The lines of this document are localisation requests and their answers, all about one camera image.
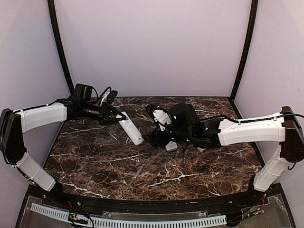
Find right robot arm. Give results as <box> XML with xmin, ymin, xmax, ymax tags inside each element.
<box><xmin>146</xmin><ymin>103</ymin><xmax>304</xmax><ymax>206</ymax></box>

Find white slotted cable duct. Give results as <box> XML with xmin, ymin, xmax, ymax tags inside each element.
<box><xmin>30</xmin><ymin>203</ymin><xmax>227</xmax><ymax>228</ymax></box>

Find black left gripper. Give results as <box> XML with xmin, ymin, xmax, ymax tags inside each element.
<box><xmin>81</xmin><ymin>101</ymin><xmax>126</xmax><ymax>125</ymax></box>

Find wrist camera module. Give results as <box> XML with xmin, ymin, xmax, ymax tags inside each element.
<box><xmin>146</xmin><ymin>104</ymin><xmax>172</xmax><ymax>131</ymax></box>
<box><xmin>97</xmin><ymin>86</ymin><xmax>118</xmax><ymax>106</ymax></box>

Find white remote with green buttons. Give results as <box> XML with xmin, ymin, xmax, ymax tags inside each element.
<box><xmin>165</xmin><ymin>141</ymin><xmax>178</xmax><ymax>152</ymax></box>

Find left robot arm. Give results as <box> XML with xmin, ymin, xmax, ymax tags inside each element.
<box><xmin>0</xmin><ymin>84</ymin><xmax>127</xmax><ymax>207</ymax></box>

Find slim white remote control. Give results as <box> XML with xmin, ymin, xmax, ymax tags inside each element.
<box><xmin>197</xmin><ymin>148</ymin><xmax>207</xmax><ymax>152</ymax></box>

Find black right frame post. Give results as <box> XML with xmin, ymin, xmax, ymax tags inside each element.
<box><xmin>229</xmin><ymin>0</ymin><xmax>259</xmax><ymax>102</ymax></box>

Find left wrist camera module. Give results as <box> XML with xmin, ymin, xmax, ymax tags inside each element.
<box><xmin>97</xmin><ymin>86</ymin><xmax>118</xmax><ymax>106</ymax></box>

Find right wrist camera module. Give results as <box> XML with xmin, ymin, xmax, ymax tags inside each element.
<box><xmin>146</xmin><ymin>104</ymin><xmax>172</xmax><ymax>131</ymax></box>

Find black front rail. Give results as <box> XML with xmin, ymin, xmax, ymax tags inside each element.
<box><xmin>26</xmin><ymin>184</ymin><xmax>283</xmax><ymax>217</ymax></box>

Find white remote with compartment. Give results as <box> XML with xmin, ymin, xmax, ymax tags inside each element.
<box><xmin>119</xmin><ymin>112</ymin><xmax>143</xmax><ymax>145</ymax></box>

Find clear handle screwdriver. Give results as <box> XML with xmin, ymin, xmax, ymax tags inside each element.
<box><xmin>127</xmin><ymin>165</ymin><xmax>143</xmax><ymax>189</ymax></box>

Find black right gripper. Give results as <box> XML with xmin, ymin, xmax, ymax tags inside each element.
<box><xmin>142</xmin><ymin>121</ymin><xmax>194</xmax><ymax>149</ymax></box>

